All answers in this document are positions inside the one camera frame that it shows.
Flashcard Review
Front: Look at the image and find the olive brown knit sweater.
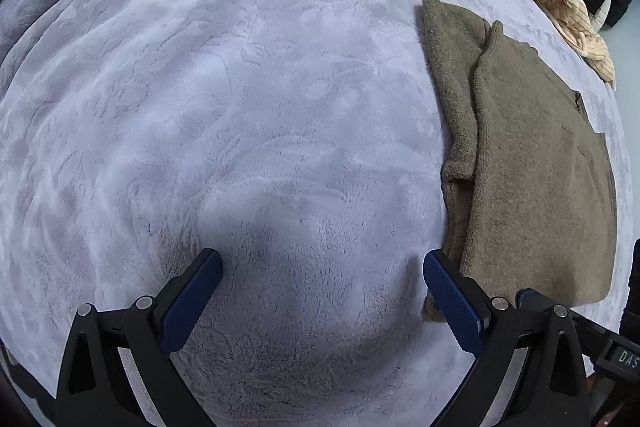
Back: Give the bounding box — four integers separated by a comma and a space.
419, 0, 617, 324

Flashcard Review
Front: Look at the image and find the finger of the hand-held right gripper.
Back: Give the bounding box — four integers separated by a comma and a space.
515, 288, 608, 360
620, 239, 640, 338

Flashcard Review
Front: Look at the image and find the cream striped fleece garment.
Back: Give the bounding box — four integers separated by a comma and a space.
510, 0, 617, 88

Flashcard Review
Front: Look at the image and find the lavender plush blanket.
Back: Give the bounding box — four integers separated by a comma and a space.
0, 0, 628, 427

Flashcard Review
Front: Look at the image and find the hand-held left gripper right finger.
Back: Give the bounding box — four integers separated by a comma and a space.
422, 249, 591, 427

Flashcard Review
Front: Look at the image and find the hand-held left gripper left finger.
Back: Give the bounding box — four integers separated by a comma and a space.
55, 248, 223, 427

